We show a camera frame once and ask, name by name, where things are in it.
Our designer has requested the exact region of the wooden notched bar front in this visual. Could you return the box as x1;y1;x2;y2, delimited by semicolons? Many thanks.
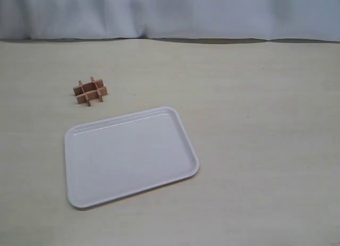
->
76;91;108;106

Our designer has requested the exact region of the white plastic tray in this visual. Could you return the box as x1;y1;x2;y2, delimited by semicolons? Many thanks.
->
64;106;200;209

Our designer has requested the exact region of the white backdrop cloth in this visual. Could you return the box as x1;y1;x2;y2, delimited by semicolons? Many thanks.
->
1;0;339;41

